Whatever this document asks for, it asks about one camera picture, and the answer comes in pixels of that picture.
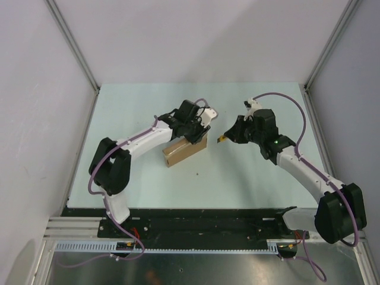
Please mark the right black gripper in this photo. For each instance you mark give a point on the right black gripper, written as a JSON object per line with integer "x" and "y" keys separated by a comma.
{"x": 235, "y": 133}

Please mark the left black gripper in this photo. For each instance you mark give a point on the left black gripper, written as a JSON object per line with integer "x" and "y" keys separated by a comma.
{"x": 201, "y": 132}

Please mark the yellow utility knife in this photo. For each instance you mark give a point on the yellow utility knife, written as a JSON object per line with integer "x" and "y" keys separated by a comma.
{"x": 221, "y": 139}

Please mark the brown cardboard express box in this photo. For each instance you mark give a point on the brown cardboard express box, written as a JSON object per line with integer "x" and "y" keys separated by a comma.
{"x": 181, "y": 150}

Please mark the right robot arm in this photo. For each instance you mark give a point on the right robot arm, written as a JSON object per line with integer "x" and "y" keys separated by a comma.
{"x": 341, "y": 209}

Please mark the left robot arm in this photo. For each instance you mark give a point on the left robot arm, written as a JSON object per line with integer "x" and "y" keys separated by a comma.
{"x": 110, "y": 168}

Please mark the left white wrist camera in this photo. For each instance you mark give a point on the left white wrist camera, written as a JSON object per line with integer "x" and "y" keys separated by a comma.
{"x": 207, "y": 114}

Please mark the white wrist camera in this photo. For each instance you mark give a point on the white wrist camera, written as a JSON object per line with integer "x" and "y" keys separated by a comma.
{"x": 207, "y": 114}
{"x": 251, "y": 106}

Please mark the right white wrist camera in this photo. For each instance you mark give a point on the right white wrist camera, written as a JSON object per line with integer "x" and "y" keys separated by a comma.
{"x": 251, "y": 106}

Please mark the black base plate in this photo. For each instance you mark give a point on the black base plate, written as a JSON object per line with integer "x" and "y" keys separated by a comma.
{"x": 192, "y": 243}

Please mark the aluminium front rail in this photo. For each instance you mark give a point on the aluminium front rail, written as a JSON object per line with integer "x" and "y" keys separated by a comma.
{"x": 71, "y": 228}

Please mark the left aluminium frame post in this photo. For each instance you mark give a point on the left aluminium frame post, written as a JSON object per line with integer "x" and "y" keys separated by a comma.
{"x": 69, "y": 38}

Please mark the aluminium frame post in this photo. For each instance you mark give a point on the aluminium frame post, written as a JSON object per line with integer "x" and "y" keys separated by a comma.
{"x": 69, "y": 38}
{"x": 334, "y": 38}

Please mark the right aluminium frame post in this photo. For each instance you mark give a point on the right aluminium frame post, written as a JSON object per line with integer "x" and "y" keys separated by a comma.
{"x": 334, "y": 38}

